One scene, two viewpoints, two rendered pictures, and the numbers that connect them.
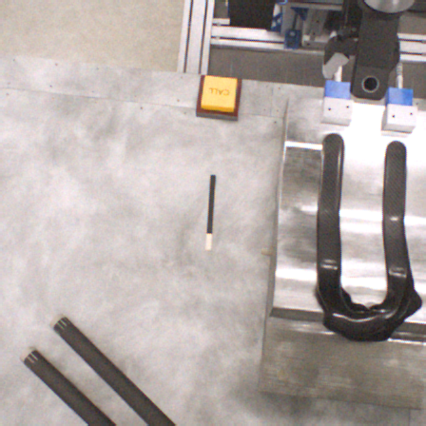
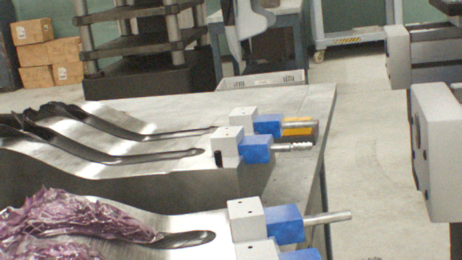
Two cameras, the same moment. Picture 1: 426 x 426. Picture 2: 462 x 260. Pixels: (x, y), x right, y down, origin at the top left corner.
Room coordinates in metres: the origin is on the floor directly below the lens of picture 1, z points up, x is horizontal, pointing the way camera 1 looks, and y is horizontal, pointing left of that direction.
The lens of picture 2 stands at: (0.56, -1.05, 1.13)
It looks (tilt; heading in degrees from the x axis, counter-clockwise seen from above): 16 degrees down; 99
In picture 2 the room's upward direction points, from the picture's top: 7 degrees counter-clockwise
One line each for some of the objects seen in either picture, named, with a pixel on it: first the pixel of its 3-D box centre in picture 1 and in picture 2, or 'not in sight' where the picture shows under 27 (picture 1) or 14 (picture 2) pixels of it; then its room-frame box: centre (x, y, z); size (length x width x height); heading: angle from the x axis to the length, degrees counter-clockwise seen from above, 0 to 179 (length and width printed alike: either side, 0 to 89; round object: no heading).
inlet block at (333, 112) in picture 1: (337, 89); (275, 125); (0.49, -0.21, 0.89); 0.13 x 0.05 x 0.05; 175
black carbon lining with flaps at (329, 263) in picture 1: (366, 231); (102, 130); (0.23, -0.24, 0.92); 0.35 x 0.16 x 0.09; 174
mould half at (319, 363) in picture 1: (353, 245); (102, 158); (0.21, -0.23, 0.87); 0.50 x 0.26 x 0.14; 174
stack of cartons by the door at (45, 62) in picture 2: not in sight; (52, 51); (-2.73, 5.84, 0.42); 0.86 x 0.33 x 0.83; 0
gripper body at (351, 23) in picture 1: (374, 11); not in sight; (0.48, -0.21, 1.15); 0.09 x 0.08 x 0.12; 174
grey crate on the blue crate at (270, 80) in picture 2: not in sight; (262, 89); (0.15, 2.94, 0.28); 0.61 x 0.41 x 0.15; 0
